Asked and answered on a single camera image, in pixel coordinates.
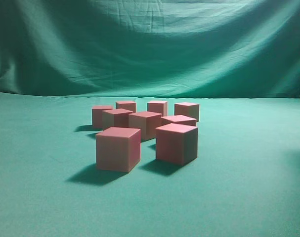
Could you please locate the green cloth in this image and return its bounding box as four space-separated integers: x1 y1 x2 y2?
0 0 300 237

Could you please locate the pink cube column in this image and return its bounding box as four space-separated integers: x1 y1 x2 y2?
129 111 162 141
95 127 141 173
174 102 200 122
161 115 197 126
116 100 136 113
92 105 113 129
156 123 198 166
102 109 133 130
147 100 168 117

